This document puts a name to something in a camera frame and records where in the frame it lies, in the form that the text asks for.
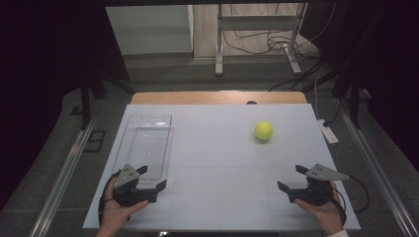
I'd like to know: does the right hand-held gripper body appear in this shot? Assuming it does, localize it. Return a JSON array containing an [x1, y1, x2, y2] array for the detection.
[[288, 163, 351, 207]]

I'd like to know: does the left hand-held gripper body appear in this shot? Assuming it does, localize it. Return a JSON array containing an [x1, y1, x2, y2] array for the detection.
[[113, 163, 158, 207]]

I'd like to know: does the clear plastic container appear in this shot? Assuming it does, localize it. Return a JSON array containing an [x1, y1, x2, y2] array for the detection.
[[112, 113, 174, 191]]

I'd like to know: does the yellow tennis ball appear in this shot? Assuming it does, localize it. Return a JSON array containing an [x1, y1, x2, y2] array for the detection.
[[253, 120, 274, 141]]

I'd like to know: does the person's right hand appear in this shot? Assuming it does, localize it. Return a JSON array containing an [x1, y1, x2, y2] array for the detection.
[[293, 181, 346, 236]]

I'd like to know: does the person's left hand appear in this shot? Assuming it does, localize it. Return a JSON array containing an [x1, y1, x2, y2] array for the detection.
[[98, 194, 150, 237]]

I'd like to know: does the white power strip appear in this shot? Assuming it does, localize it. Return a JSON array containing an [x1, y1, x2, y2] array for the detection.
[[317, 118, 340, 145]]

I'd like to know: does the white table board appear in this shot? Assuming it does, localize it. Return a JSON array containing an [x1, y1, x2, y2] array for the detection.
[[82, 103, 363, 231]]

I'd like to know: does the black stand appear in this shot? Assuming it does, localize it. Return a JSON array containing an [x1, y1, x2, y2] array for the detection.
[[79, 73, 136, 131], [331, 65, 364, 130]]

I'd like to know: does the wooden table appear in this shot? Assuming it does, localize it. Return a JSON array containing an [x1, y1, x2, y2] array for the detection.
[[130, 91, 308, 106]]

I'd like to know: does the dark curtain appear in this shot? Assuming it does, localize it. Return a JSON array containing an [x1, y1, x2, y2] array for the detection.
[[299, 0, 419, 163], [0, 0, 130, 211]]

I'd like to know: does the white panel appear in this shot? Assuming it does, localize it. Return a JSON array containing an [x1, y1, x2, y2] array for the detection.
[[105, 4, 195, 55]]

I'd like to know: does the white metal stand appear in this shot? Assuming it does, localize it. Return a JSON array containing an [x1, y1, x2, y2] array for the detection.
[[214, 3, 308, 77]]

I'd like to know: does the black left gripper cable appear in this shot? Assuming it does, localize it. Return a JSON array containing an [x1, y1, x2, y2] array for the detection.
[[98, 171, 123, 225]]

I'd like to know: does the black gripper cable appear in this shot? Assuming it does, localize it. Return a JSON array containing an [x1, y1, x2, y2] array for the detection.
[[98, 171, 123, 225], [331, 175, 371, 226]]

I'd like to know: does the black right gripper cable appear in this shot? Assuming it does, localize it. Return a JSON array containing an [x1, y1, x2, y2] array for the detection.
[[331, 175, 371, 226]]

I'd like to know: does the black floor frame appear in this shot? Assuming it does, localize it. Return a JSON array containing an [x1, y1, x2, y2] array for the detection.
[[83, 129, 108, 153]]

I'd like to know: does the aluminium floor rail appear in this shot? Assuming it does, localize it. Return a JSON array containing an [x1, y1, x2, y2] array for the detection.
[[28, 118, 97, 237], [335, 98, 419, 237]]

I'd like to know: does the black plug cable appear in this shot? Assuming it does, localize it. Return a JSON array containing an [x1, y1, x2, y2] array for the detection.
[[322, 98, 342, 128]]

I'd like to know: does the white power cable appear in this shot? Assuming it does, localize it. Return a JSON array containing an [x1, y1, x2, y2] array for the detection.
[[313, 77, 323, 121]]

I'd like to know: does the bundle of black floor cables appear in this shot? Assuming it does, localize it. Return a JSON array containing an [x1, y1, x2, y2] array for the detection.
[[221, 3, 330, 93]]

